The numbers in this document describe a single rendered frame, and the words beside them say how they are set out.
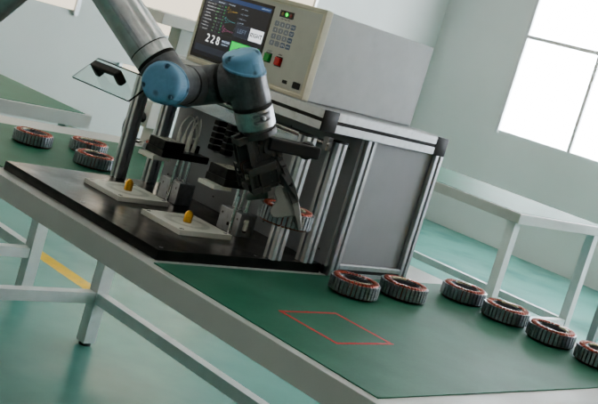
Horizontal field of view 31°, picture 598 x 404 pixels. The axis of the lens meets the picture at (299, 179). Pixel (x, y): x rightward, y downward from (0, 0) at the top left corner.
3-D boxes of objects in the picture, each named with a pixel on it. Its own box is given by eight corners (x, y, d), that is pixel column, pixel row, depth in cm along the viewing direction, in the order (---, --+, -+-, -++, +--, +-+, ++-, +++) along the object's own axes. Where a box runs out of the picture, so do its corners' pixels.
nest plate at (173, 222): (179, 235, 227) (181, 230, 227) (140, 213, 237) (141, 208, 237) (230, 240, 238) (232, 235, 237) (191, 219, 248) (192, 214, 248)
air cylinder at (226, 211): (235, 236, 243) (241, 214, 243) (215, 226, 248) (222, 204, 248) (251, 238, 247) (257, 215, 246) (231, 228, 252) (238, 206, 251)
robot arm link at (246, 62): (223, 47, 201) (266, 43, 199) (235, 101, 206) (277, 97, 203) (211, 60, 194) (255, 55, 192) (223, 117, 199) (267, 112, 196)
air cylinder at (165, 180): (173, 204, 260) (180, 182, 259) (157, 195, 265) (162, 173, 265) (189, 206, 264) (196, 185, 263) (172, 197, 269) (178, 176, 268)
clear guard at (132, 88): (127, 101, 232) (134, 75, 231) (71, 77, 248) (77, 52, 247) (238, 125, 255) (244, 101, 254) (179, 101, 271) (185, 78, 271)
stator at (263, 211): (271, 227, 203) (277, 208, 203) (246, 211, 213) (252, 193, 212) (319, 237, 209) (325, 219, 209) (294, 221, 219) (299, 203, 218)
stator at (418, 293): (433, 308, 239) (438, 293, 239) (391, 301, 234) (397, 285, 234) (408, 292, 249) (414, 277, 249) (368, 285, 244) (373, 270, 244)
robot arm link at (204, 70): (152, 66, 196) (208, 60, 193) (175, 68, 207) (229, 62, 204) (157, 109, 196) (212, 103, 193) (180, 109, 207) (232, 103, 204)
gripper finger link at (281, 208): (278, 238, 203) (258, 195, 205) (304, 228, 206) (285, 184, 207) (282, 235, 201) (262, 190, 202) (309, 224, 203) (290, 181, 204)
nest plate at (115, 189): (117, 200, 244) (118, 196, 243) (84, 181, 254) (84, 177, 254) (168, 207, 254) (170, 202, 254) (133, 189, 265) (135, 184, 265)
